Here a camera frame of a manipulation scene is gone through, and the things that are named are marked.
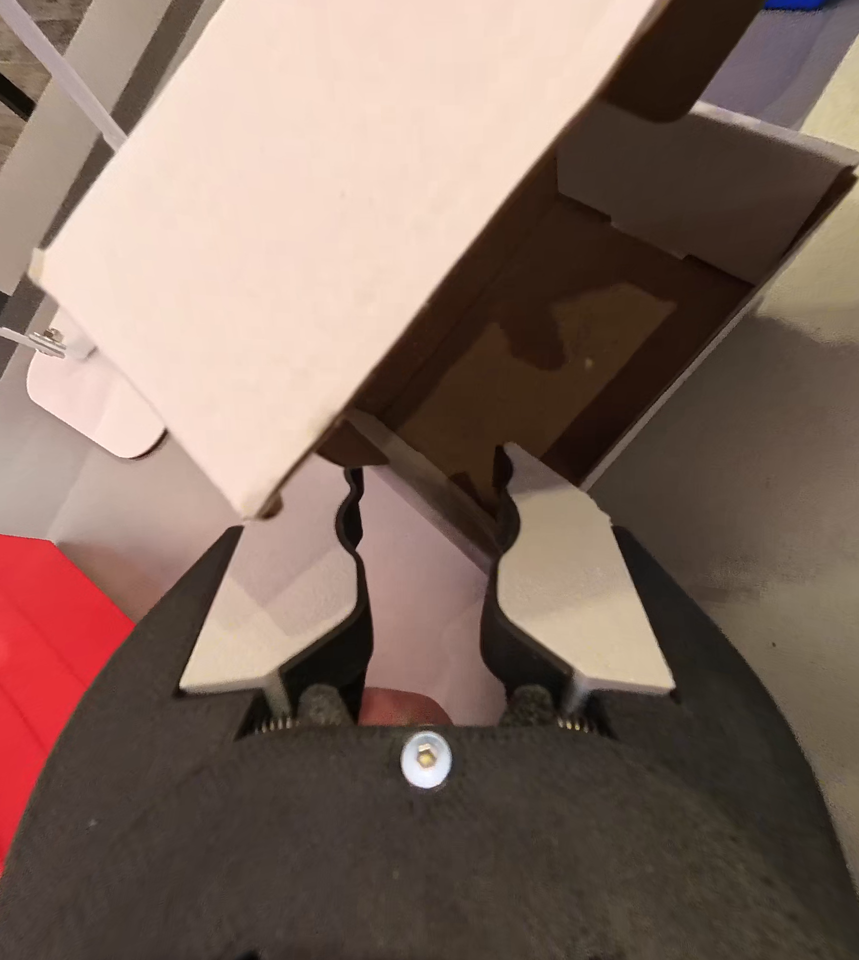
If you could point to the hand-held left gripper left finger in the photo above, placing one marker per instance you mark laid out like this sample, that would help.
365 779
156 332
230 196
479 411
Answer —
279 592

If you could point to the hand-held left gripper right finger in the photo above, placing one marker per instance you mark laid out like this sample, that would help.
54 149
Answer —
579 592

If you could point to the cardboard box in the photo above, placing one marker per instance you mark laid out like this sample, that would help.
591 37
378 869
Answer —
399 247

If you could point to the red plastic bin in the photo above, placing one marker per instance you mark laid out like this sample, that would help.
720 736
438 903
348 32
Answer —
17 675

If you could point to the white table leg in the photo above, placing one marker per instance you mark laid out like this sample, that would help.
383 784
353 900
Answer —
47 172

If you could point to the blue plastic bin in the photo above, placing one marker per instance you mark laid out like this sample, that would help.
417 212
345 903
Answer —
801 4

